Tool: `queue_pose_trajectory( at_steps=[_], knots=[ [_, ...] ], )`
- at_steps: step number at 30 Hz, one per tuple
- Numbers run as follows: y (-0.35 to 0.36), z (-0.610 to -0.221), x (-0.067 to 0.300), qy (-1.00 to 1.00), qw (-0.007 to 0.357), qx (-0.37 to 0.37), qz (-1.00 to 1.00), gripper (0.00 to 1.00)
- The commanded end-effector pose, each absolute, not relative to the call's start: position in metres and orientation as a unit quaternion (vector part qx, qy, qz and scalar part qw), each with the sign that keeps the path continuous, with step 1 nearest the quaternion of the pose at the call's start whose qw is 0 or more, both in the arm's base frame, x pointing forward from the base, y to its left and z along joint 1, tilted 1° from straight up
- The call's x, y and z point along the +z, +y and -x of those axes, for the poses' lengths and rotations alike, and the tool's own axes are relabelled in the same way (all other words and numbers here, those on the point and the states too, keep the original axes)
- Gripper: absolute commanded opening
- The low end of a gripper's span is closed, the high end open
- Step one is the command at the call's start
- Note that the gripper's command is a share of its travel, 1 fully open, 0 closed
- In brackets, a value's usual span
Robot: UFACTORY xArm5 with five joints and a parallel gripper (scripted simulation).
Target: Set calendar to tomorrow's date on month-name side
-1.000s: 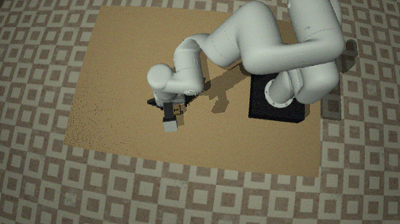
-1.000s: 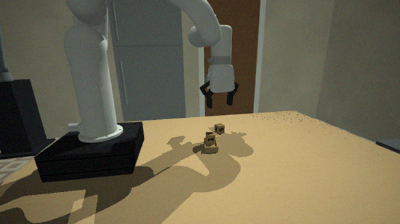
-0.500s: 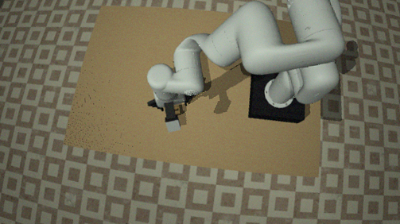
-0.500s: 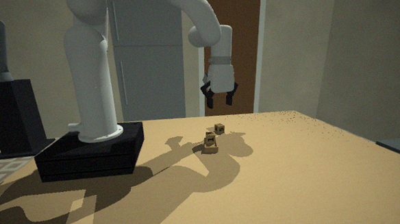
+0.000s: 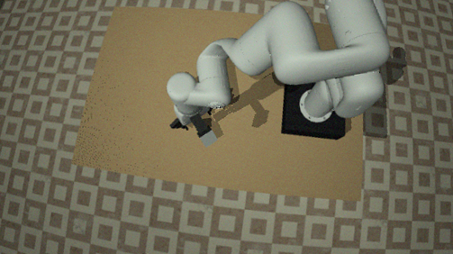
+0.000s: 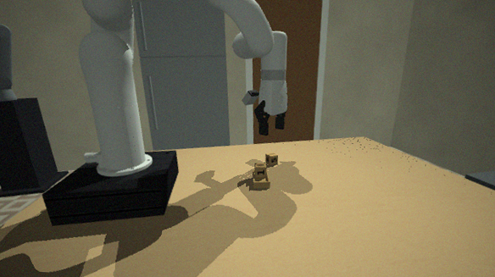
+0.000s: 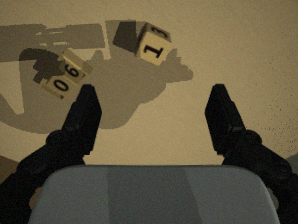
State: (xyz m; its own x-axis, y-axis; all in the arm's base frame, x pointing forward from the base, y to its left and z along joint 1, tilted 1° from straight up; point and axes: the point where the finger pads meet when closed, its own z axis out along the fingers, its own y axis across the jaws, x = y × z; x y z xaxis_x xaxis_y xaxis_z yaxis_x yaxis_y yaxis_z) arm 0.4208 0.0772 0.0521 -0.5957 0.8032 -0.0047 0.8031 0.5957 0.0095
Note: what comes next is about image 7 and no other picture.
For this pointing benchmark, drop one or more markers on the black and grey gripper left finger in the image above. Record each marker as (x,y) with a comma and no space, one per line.
(63,148)

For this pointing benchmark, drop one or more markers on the beige number cube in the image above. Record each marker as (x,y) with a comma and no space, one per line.
(153,44)
(65,78)

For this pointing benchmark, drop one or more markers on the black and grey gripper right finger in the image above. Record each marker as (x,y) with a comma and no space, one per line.
(247,151)

